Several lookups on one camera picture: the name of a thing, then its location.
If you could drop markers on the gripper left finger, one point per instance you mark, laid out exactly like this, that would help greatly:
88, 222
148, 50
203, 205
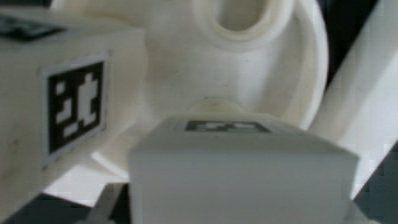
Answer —
111, 210

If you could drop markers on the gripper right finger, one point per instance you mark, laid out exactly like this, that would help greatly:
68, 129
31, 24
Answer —
362, 218

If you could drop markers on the white stool leg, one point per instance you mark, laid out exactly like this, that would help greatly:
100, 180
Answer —
228, 168
74, 63

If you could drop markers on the white round stool seat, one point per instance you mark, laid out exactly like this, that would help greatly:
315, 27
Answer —
237, 55

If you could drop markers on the white L-shaped fence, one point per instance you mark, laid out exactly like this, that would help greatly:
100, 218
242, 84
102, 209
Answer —
356, 119

